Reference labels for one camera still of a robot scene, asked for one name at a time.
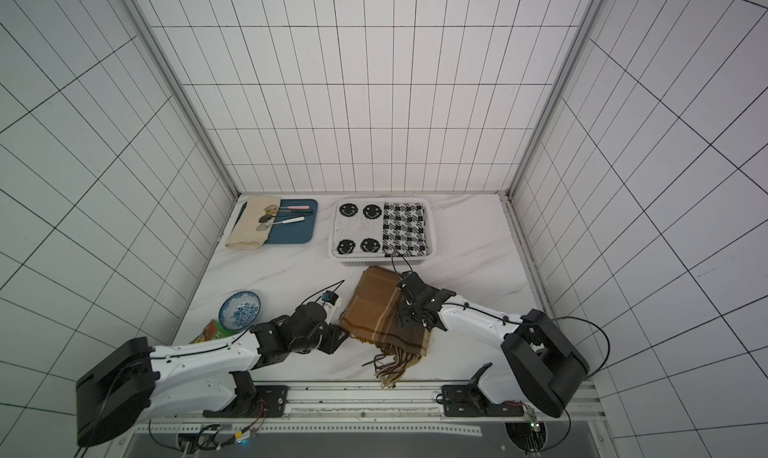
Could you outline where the brown plaid scarf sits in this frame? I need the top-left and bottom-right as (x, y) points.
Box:
(339, 267), (430, 388)

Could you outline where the white plastic basket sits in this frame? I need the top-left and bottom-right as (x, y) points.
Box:
(328, 197), (433, 261)

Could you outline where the smiley face white scarf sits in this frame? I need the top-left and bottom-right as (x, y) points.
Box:
(333, 201), (428, 256)

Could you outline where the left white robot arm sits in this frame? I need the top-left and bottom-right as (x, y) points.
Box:
(76, 302), (349, 447)

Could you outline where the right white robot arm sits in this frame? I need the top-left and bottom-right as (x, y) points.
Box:
(397, 271), (590, 418)

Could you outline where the beige folded cloth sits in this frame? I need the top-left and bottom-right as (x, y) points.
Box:
(225, 196), (281, 250)

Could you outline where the blue patterned plate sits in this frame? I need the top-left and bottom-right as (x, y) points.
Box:
(218, 290), (262, 332)

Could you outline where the teal tray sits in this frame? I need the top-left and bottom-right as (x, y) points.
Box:
(266, 199), (318, 245)

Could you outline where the colourful snack packet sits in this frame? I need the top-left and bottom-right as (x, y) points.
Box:
(191, 320), (237, 344)

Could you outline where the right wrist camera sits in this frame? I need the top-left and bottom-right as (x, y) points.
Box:
(397, 271), (425, 299)

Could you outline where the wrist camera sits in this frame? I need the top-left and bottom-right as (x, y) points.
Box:
(319, 279), (345, 323)
(397, 271), (425, 299)

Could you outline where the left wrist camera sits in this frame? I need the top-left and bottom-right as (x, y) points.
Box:
(319, 279), (345, 323)

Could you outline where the aluminium mounting rail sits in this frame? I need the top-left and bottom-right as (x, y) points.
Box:
(117, 381), (610, 446)

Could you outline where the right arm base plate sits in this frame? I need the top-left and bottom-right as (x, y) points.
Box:
(435, 363), (524, 418)

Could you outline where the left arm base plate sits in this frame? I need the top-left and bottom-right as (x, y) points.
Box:
(203, 385), (289, 419)

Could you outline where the white handled spoon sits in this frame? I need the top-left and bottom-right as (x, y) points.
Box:
(257, 216), (306, 231)

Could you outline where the pink handled spoon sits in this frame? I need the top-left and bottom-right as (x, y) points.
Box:
(264, 205), (312, 214)

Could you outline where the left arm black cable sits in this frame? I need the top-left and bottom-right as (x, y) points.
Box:
(147, 397), (269, 454)

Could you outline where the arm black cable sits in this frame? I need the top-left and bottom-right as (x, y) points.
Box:
(147, 397), (269, 454)
(527, 316), (612, 453)

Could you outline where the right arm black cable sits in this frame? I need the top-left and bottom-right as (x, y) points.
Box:
(527, 316), (612, 453)

